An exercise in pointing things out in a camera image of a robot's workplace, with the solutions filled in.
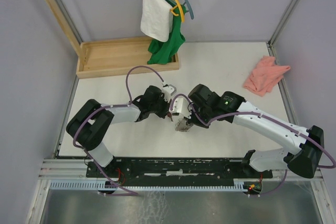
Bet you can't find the key with red tag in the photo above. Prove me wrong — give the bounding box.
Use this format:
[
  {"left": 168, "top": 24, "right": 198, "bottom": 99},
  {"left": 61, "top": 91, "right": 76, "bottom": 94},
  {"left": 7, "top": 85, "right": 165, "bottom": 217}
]
[{"left": 167, "top": 112, "right": 173, "bottom": 122}]

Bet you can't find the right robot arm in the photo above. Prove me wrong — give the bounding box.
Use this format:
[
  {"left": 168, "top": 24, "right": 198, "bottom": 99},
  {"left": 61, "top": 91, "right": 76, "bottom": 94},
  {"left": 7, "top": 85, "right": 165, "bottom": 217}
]
[{"left": 187, "top": 84, "right": 324, "bottom": 179}]

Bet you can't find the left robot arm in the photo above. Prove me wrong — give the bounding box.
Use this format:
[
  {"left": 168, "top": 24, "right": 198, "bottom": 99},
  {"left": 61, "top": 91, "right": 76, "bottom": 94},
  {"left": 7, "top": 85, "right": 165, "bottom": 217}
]
[{"left": 66, "top": 84, "right": 176, "bottom": 177}]

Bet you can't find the green garment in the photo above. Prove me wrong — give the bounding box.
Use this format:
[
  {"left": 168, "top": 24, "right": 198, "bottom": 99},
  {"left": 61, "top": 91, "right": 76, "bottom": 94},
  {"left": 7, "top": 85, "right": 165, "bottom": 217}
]
[{"left": 147, "top": 6, "right": 185, "bottom": 65}]

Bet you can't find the wooden tray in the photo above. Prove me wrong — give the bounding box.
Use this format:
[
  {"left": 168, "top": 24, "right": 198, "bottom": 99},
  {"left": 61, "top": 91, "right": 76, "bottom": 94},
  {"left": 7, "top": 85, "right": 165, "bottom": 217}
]
[{"left": 76, "top": 36, "right": 181, "bottom": 79}]

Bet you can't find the pink cloth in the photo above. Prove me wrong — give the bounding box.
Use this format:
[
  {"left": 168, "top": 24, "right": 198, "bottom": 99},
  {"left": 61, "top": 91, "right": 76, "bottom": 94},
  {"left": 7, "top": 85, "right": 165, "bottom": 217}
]
[{"left": 243, "top": 56, "right": 291, "bottom": 97}]

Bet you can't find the white towel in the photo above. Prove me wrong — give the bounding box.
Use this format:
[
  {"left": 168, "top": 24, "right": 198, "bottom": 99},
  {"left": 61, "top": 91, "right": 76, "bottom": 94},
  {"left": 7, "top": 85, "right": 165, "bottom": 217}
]
[{"left": 140, "top": 0, "right": 173, "bottom": 42}]

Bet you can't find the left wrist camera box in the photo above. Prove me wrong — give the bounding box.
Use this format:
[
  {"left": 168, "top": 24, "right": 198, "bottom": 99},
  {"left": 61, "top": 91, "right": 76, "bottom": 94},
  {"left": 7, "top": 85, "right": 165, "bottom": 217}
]
[{"left": 162, "top": 84, "right": 177, "bottom": 96}]

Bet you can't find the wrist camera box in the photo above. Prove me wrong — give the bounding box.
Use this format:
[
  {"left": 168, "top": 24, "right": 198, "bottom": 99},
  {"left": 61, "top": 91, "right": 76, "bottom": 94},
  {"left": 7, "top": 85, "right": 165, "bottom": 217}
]
[
  {"left": 170, "top": 98, "right": 191, "bottom": 118},
  {"left": 162, "top": 84, "right": 177, "bottom": 96}
]

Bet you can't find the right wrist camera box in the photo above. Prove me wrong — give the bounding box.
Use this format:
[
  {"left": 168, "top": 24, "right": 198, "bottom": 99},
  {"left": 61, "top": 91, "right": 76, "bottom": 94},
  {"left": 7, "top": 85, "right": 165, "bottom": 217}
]
[{"left": 170, "top": 98, "right": 191, "bottom": 118}]

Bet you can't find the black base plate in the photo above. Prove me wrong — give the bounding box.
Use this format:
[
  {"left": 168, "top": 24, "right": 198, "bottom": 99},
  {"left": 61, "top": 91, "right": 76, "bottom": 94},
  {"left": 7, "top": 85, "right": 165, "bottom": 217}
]
[{"left": 102, "top": 157, "right": 273, "bottom": 186}]

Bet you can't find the white slotted cable duct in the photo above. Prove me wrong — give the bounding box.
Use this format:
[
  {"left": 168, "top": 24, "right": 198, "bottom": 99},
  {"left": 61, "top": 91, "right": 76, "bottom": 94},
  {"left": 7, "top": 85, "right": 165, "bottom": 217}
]
[{"left": 49, "top": 179, "right": 247, "bottom": 192}]

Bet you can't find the wooden rack post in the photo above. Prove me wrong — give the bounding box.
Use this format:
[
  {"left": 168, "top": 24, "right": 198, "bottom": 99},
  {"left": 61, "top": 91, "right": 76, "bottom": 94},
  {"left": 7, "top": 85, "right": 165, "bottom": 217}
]
[{"left": 45, "top": 0, "right": 87, "bottom": 65}]

